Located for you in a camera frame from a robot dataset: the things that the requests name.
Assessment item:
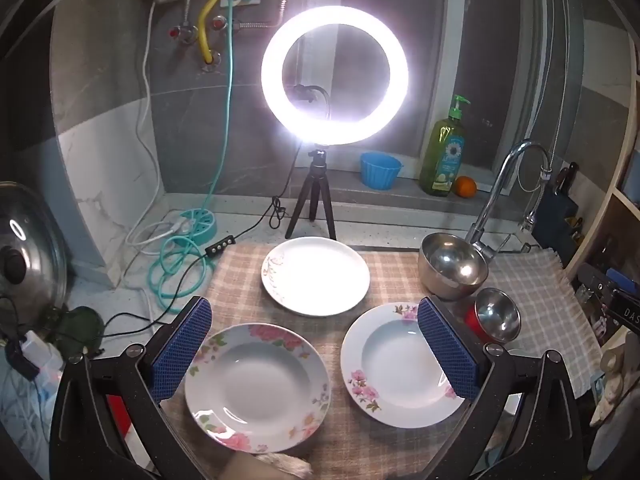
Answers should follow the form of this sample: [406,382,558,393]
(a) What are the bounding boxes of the white cable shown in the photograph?
[125,0,173,261]

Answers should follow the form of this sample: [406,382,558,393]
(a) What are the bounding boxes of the ring light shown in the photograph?
[260,5,410,148]

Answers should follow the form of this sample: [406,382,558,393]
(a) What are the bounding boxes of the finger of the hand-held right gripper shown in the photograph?
[577,264,633,293]

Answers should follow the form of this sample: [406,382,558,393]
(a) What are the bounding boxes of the white plate large pink flowers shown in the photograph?
[184,323,332,453]

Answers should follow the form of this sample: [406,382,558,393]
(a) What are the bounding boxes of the blue fluted cup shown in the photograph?
[360,152,403,191]

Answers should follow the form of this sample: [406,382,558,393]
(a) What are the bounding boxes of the yellow hose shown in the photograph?
[197,0,228,68]

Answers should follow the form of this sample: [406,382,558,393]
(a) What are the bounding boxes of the grey plaid cloth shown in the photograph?
[482,247,603,401]

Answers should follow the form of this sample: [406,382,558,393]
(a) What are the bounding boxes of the knife block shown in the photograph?
[537,162,581,261]

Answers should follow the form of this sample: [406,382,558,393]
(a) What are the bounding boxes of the teal round power strip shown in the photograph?
[177,208,217,241]

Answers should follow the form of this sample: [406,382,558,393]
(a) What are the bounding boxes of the beige furry cloth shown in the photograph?
[215,452,313,480]

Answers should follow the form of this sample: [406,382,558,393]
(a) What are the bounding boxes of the large steel bowl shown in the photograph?
[418,232,489,302]

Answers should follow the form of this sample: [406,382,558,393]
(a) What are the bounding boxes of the person's right hand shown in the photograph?
[592,332,640,428]

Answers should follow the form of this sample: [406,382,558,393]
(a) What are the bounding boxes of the teal cable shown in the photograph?
[148,0,246,311]

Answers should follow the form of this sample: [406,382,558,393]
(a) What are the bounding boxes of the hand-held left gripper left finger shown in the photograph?
[49,296,213,480]

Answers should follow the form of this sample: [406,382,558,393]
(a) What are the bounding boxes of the white charger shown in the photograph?
[20,332,58,376]

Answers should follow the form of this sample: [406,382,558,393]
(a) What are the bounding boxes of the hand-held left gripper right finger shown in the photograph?
[416,296,586,480]

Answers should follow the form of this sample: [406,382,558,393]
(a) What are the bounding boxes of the white plate small pink flowers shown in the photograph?
[340,302,473,429]

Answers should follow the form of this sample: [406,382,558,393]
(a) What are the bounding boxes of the black cable with inline remote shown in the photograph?
[90,150,306,341]

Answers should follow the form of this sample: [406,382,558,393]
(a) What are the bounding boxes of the white plate grey leaf print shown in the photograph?
[262,236,371,317]

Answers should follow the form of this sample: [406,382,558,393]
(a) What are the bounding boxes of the glass pot lid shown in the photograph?
[0,181,68,331]

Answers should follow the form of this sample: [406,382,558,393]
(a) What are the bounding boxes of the small red steel bowl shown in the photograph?
[464,287,522,345]

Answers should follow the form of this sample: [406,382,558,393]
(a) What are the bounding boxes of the green dish soap bottle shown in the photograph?
[419,94,472,197]

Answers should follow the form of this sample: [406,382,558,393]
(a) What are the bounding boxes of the wooden shelf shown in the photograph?
[565,60,640,281]

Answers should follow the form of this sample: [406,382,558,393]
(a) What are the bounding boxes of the pink plaid cloth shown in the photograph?
[160,242,501,480]

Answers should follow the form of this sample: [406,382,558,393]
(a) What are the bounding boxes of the chrome faucet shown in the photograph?
[465,140,551,261]

